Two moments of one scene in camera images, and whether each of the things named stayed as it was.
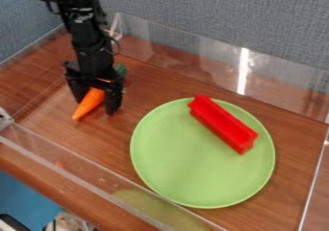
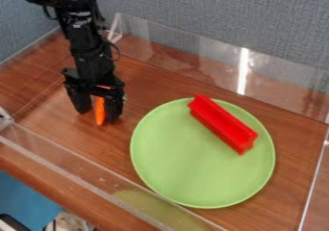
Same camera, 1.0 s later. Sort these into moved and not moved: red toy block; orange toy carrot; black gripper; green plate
Moved: orange toy carrot
Not moved: red toy block; green plate; black gripper
